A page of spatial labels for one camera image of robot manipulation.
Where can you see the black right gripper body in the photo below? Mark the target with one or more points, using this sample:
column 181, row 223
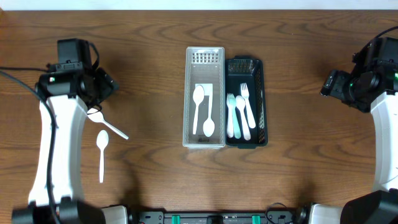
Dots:
column 346, row 88

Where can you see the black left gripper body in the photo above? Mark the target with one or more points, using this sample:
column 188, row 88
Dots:
column 99, row 88

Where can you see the white plastic spoon long handle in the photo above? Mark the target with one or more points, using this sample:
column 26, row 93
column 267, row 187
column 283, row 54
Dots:
column 198, row 97

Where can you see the white plastic utensil handle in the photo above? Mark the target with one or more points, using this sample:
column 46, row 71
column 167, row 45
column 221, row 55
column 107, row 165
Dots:
column 245, row 95

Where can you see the pale green plastic spoon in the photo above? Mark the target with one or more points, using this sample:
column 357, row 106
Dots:
column 209, row 125

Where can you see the white plastic fork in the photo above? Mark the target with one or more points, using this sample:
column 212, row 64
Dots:
column 230, row 130

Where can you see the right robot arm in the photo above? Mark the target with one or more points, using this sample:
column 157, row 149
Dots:
column 371, row 87

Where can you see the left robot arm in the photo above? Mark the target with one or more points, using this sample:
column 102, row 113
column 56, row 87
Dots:
column 66, row 92

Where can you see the clear perforated plastic basket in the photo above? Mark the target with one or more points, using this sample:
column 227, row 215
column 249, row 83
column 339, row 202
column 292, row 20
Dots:
column 204, row 66

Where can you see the black perforated plastic basket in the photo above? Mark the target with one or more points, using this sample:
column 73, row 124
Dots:
column 244, row 69

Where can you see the white spoon in black basket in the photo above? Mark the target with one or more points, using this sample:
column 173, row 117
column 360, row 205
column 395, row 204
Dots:
column 240, row 104

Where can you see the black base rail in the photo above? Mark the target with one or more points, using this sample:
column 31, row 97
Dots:
column 276, row 213

